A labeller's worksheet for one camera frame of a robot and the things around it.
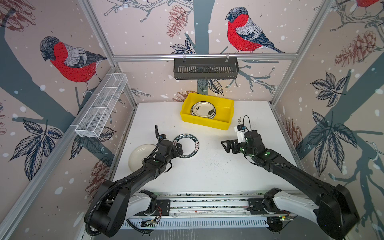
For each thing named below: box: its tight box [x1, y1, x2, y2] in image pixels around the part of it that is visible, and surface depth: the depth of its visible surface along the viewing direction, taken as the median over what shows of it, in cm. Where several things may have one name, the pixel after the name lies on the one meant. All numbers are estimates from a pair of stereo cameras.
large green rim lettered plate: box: [172, 133, 200, 159], surface depth 100 cm
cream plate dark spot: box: [190, 101, 216, 119], surface depth 113 cm
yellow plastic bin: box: [180, 93, 235, 131], surface depth 115 cm
